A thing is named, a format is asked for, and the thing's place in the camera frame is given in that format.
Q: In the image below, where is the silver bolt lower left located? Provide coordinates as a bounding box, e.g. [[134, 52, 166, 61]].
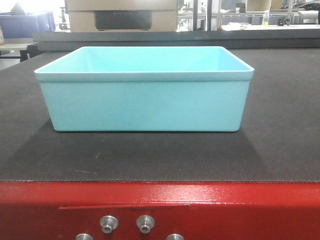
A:
[[75, 233, 94, 240]]

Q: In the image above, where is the light blue plastic bin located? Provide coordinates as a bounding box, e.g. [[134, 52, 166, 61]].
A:
[[34, 46, 255, 132]]

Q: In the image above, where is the dark conveyor belt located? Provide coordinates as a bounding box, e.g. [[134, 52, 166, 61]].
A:
[[0, 48, 320, 183]]

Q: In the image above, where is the red conveyor frame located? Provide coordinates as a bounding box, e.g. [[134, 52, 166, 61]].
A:
[[0, 182, 320, 240]]

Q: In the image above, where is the silver bolt lower right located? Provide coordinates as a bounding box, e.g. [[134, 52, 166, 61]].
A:
[[166, 233, 184, 240]]

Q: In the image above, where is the grey conveyor end plate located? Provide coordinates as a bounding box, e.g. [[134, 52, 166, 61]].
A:
[[33, 26, 320, 52]]

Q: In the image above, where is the blue partition screen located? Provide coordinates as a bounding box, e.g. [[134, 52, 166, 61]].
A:
[[0, 11, 56, 39]]

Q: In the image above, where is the beige machine with black panel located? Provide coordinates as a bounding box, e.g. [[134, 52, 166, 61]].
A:
[[65, 0, 178, 33]]

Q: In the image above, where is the yellow green bottle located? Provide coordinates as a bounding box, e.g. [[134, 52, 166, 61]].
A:
[[262, 10, 269, 26]]

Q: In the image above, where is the silver bolt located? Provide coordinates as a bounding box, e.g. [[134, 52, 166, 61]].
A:
[[136, 215, 155, 234], [75, 233, 94, 240], [166, 233, 184, 240], [99, 215, 119, 234]]

